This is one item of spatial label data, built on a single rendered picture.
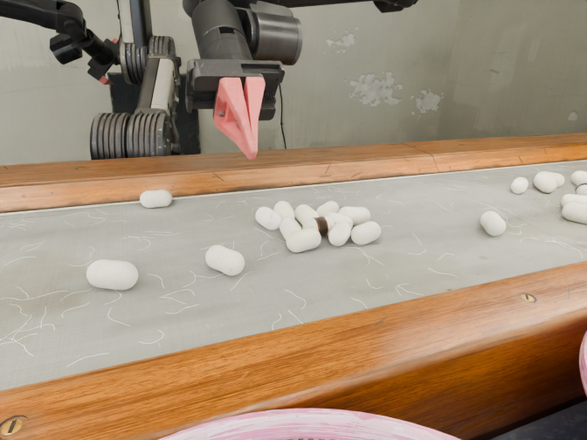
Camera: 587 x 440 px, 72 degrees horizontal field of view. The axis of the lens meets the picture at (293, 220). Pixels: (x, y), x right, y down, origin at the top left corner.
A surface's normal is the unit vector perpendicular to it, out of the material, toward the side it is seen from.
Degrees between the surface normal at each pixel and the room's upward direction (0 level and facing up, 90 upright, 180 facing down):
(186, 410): 0
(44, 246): 0
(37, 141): 90
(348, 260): 0
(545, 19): 90
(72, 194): 45
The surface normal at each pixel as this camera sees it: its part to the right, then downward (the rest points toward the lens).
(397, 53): 0.31, 0.39
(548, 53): -0.95, 0.09
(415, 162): 0.29, -0.38
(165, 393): 0.04, -0.92
